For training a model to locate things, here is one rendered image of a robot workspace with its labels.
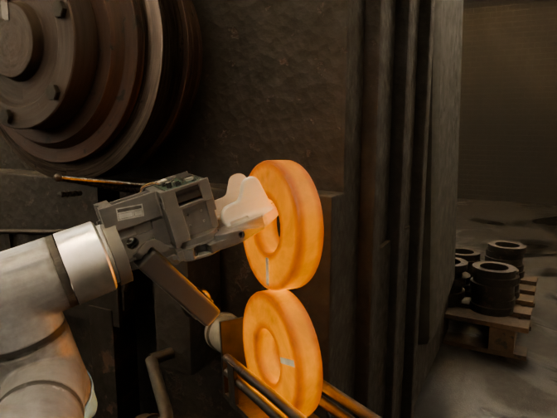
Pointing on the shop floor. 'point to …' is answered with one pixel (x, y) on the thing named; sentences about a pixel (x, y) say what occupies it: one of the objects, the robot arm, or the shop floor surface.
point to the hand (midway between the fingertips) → (278, 209)
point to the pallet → (492, 298)
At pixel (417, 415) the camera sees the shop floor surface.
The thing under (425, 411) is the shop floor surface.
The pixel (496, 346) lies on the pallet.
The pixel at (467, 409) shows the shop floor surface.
